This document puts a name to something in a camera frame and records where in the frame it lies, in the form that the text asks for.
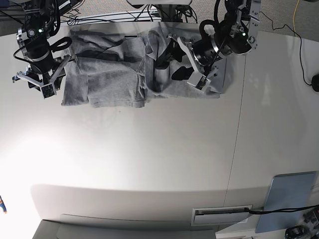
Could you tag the grey T-shirt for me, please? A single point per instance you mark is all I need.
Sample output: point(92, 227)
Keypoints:
point(111, 70)

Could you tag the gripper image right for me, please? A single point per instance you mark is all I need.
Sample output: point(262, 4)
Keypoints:
point(201, 53)

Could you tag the black device bottom right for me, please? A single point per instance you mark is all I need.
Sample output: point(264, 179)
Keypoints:
point(297, 232)

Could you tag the grey laptop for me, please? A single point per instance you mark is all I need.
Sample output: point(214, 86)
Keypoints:
point(286, 191)

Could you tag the blue orange tool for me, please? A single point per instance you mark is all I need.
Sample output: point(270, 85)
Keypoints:
point(2, 206)

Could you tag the white table cable box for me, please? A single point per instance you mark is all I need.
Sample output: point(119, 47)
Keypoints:
point(219, 216)

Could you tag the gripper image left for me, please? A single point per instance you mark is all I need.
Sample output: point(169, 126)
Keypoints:
point(43, 64)

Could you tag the black round puck device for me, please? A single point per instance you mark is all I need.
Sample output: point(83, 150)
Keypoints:
point(315, 83)

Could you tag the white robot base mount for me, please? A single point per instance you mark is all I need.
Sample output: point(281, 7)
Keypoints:
point(169, 2)

